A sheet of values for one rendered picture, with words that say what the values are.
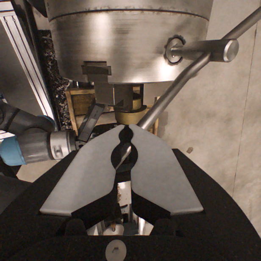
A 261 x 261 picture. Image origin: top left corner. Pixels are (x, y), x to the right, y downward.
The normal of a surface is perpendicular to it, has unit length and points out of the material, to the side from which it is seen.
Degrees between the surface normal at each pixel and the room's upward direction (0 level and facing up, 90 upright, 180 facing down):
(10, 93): 0
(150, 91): 5
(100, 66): 35
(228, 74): 0
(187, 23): 16
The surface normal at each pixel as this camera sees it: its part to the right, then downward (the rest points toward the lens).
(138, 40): 0.08, 0.46
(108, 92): -0.33, 0.44
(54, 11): -0.71, 0.33
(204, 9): 0.73, 0.30
